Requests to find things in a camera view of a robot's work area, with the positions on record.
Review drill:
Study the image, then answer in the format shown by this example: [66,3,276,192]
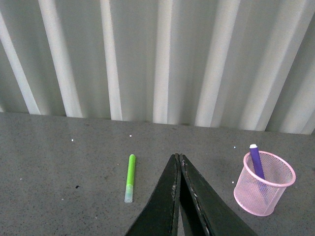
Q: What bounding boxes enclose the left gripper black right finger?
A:
[179,154,256,236]

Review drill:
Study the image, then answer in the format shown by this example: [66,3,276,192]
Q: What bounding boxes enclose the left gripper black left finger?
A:
[126,154,181,236]

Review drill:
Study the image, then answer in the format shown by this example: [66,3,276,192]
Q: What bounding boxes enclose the purple marker pen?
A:
[249,144,270,205]

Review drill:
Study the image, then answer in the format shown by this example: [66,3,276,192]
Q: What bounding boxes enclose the pink mesh pen cup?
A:
[233,151,296,216]

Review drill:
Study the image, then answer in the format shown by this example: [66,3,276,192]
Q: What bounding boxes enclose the green marker pen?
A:
[124,154,136,203]

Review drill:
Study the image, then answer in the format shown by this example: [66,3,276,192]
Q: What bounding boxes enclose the white pleated curtain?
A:
[0,0,315,134]

